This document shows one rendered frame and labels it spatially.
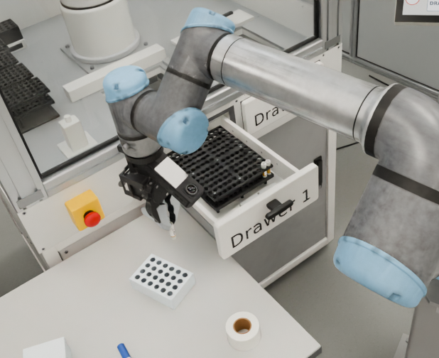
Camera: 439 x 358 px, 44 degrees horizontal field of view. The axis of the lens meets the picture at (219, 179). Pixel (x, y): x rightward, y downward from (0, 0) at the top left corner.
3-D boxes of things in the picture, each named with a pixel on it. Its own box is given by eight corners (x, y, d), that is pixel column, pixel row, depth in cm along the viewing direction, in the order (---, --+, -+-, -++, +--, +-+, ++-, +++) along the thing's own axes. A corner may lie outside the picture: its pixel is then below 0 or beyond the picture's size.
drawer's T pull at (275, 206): (294, 204, 122) (293, 200, 121) (268, 221, 119) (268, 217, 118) (283, 196, 124) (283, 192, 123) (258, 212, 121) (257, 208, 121)
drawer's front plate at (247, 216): (318, 198, 133) (318, 165, 126) (223, 261, 123) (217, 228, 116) (313, 194, 135) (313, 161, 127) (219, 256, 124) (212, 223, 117)
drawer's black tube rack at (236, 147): (274, 184, 136) (273, 165, 132) (217, 219, 130) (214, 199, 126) (222, 143, 151) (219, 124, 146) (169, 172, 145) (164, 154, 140)
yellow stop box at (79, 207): (107, 219, 134) (99, 198, 130) (81, 234, 132) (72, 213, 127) (98, 208, 138) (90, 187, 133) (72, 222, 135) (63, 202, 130)
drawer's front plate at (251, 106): (323, 94, 165) (324, 62, 158) (248, 136, 155) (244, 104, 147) (320, 91, 166) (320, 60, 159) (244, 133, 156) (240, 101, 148)
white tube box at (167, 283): (195, 283, 127) (193, 273, 124) (174, 310, 122) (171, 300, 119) (154, 263, 133) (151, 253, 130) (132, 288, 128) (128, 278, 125)
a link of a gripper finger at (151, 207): (163, 210, 110) (155, 178, 105) (170, 213, 109) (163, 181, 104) (148, 225, 107) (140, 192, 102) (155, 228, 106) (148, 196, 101)
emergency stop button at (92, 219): (104, 223, 131) (99, 212, 129) (89, 231, 130) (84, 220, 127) (98, 216, 133) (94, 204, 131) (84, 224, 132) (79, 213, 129)
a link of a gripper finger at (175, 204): (163, 207, 117) (153, 177, 111) (185, 217, 115) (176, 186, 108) (154, 217, 116) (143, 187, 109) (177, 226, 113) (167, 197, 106)
